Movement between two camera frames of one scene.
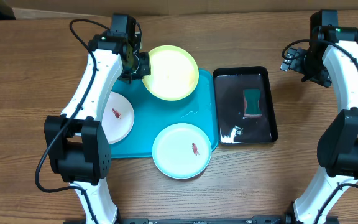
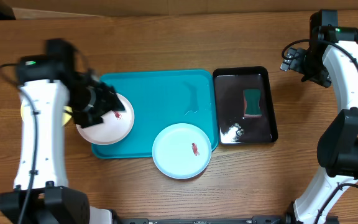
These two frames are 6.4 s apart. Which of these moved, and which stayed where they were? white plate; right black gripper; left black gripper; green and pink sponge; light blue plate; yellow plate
Moved: yellow plate; left black gripper
Stayed: white plate; right black gripper; green and pink sponge; light blue plate
